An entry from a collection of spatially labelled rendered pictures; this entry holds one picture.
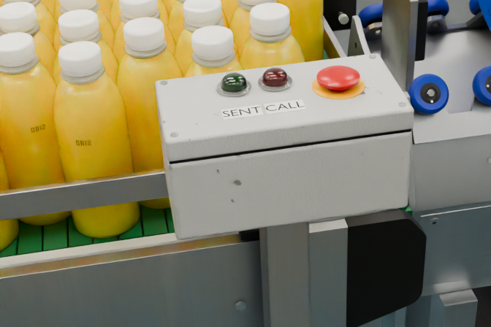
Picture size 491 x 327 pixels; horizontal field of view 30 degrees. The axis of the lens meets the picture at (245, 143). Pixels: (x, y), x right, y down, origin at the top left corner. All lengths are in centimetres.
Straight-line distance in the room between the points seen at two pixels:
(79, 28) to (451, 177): 45
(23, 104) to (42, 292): 19
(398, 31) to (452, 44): 15
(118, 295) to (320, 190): 28
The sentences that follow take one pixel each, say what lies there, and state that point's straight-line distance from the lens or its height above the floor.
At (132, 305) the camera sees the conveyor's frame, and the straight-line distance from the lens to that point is 96.
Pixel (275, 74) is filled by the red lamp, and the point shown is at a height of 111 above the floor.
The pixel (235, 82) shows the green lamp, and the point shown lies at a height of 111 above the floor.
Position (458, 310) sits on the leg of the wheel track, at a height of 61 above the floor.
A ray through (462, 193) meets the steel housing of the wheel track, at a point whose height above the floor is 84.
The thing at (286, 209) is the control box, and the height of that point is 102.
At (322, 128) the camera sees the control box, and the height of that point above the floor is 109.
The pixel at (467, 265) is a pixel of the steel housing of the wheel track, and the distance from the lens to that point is 123.
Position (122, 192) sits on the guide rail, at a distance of 89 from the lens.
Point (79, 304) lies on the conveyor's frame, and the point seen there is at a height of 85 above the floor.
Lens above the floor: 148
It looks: 33 degrees down
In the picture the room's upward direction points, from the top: 3 degrees counter-clockwise
